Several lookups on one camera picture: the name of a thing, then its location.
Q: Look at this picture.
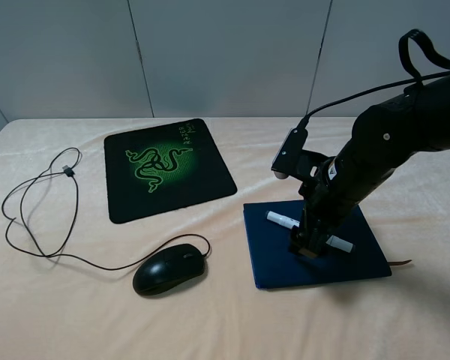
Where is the black camera cable image right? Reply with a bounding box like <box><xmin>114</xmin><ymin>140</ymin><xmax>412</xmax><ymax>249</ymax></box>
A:
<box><xmin>298</xmin><ymin>28</ymin><xmax>450</xmax><ymax>132</ymax></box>

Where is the dark blue notebook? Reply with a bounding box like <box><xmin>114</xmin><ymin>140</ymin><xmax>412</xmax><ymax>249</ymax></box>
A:
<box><xmin>243</xmin><ymin>200</ymin><xmax>392</xmax><ymax>290</ymax></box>

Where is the brown ribbon bookmark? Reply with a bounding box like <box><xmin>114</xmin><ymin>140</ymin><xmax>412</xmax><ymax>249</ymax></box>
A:
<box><xmin>388</xmin><ymin>259</ymin><xmax>412</xmax><ymax>267</ymax></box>

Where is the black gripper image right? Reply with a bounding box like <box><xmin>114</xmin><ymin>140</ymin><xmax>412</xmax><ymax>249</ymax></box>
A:
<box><xmin>288</xmin><ymin>149</ymin><xmax>398</xmax><ymax>259</ymax></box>

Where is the white marker pen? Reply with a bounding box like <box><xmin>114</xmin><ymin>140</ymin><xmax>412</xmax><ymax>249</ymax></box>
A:
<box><xmin>265</xmin><ymin>211</ymin><xmax>355</xmax><ymax>253</ymax></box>

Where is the black mouse cable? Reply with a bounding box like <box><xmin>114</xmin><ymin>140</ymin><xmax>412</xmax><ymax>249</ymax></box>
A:
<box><xmin>1</xmin><ymin>147</ymin><xmax>212</xmax><ymax>271</ymax></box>

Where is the black green Razer mouse pad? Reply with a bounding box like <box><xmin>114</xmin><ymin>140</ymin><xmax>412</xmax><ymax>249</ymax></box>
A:
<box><xmin>103</xmin><ymin>118</ymin><xmax>237</xmax><ymax>224</ymax></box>

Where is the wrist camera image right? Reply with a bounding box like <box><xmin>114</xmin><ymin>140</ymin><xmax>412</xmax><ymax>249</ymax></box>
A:
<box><xmin>271</xmin><ymin>128</ymin><xmax>326</xmax><ymax>180</ymax></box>

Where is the beige fleece table cloth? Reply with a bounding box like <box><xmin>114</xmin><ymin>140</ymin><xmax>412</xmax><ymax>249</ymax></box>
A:
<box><xmin>0</xmin><ymin>118</ymin><xmax>450</xmax><ymax>359</ymax></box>

